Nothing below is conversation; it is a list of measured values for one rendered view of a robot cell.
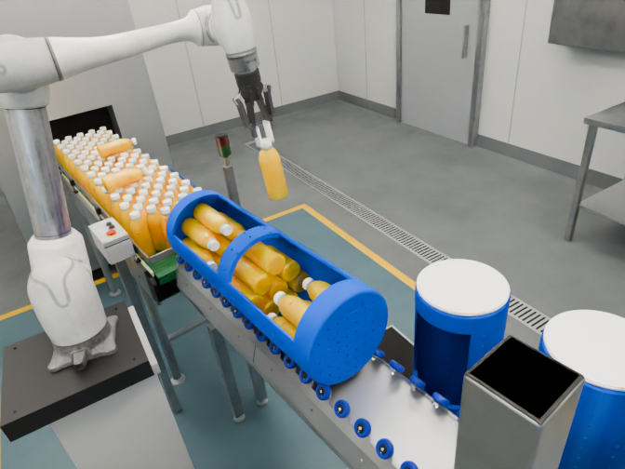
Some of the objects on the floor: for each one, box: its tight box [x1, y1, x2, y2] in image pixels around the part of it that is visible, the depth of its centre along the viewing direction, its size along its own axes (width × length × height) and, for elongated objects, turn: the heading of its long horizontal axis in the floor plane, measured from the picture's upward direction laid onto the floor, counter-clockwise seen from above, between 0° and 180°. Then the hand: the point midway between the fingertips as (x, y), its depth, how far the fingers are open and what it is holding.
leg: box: [246, 361, 268, 407], centre depth 224 cm, size 6×6×63 cm
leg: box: [206, 323, 246, 422], centre depth 217 cm, size 6×6×63 cm
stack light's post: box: [222, 165, 241, 207], centre depth 257 cm, size 4×4×110 cm
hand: (262, 134), depth 148 cm, fingers closed on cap, 4 cm apart
